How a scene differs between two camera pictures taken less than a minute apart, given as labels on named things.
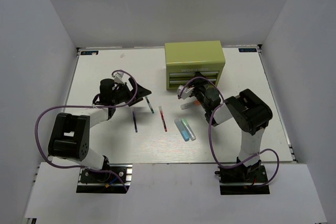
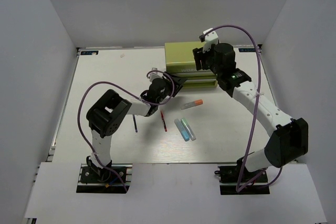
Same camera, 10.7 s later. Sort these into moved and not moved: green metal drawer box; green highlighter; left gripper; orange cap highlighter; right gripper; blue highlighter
Moved: left gripper; right gripper
Not moved: orange cap highlighter; blue highlighter; green metal drawer box; green highlighter
